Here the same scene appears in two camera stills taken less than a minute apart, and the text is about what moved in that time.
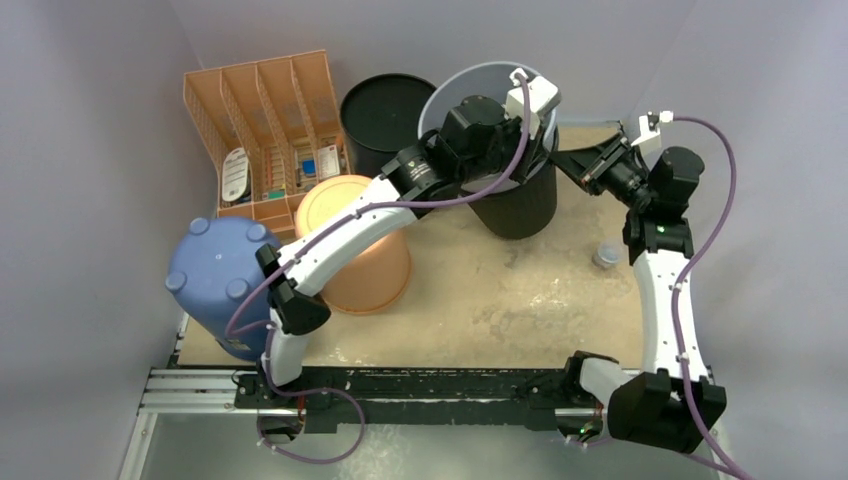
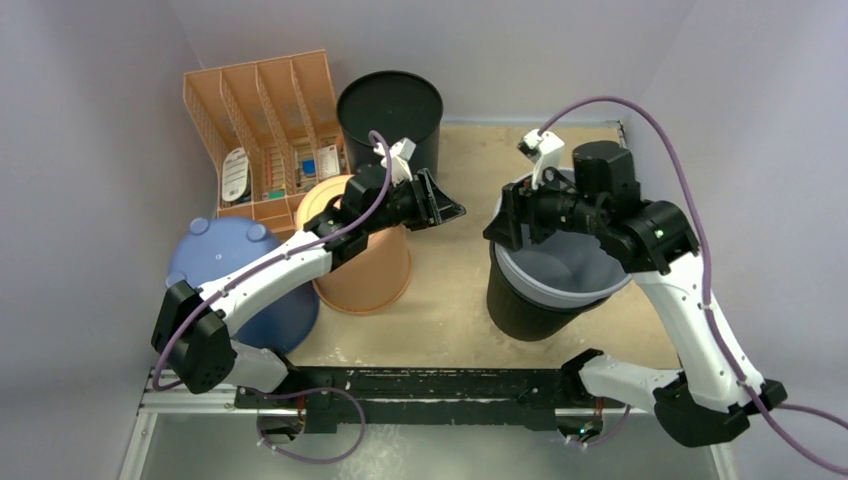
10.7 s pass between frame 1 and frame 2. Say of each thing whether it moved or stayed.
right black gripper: moved
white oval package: stayed
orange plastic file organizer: stayed
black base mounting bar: stayed
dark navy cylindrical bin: stayed
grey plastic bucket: moved
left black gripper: moved
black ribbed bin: moved
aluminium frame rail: stayed
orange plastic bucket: stayed
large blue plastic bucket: stayed
